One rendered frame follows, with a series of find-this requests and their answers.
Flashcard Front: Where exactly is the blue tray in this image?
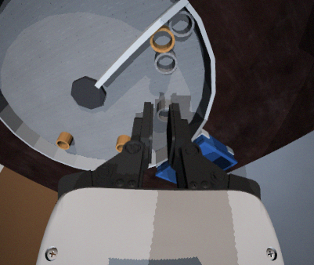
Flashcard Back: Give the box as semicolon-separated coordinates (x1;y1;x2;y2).
155;129;238;184

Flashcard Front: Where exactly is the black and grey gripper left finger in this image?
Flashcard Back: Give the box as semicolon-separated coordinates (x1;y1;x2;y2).
58;102;153;200

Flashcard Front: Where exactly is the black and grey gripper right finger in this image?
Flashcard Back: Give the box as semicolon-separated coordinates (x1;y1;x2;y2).
167;103;261;200

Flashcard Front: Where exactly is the grey metal ring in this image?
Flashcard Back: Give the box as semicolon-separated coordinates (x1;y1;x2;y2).
154;49;178;74
168;9;195;37
157;100;173;122

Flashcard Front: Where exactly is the bronze bushing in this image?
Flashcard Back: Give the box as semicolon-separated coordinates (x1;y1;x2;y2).
150;25;175;53
116;135;131;152
56;132;73;150

